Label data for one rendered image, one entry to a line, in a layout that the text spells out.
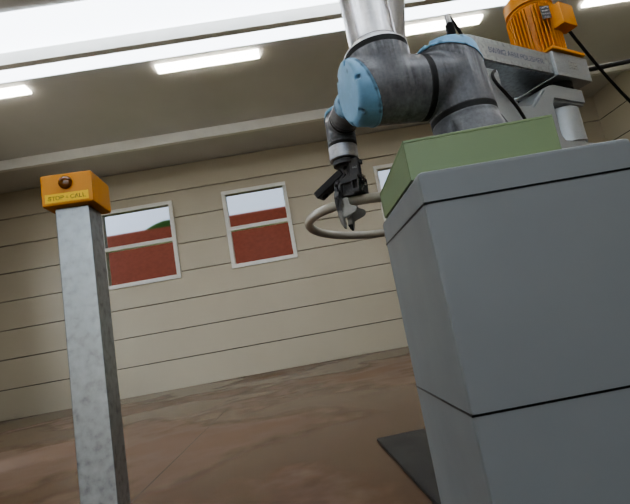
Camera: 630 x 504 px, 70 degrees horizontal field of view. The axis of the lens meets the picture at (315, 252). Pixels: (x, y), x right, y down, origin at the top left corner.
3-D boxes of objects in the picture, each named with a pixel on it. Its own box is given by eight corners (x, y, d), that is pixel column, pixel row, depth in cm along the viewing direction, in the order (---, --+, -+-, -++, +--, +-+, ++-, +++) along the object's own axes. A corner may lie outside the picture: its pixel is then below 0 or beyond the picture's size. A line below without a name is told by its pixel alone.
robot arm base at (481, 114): (535, 128, 93) (521, 86, 95) (447, 144, 92) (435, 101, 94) (497, 165, 112) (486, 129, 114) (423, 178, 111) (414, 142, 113)
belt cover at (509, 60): (550, 111, 251) (542, 84, 254) (595, 87, 230) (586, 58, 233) (423, 94, 203) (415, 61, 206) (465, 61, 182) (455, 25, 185)
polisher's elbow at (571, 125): (540, 159, 237) (530, 125, 240) (576, 152, 237) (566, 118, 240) (557, 145, 218) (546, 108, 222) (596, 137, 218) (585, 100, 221)
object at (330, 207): (387, 242, 189) (387, 235, 190) (479, 205, 148) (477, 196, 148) (282, 237, 166) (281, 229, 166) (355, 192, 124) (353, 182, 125)
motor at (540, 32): (536, 85, 254) (519, 22, 260) (591, 52, 227) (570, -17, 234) (504, 79, 240) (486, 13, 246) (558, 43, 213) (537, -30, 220)
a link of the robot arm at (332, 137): (326, 102, 136) (320, 118, 145) (331, 141, 133) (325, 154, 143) (356, 102, 137) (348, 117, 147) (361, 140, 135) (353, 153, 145)
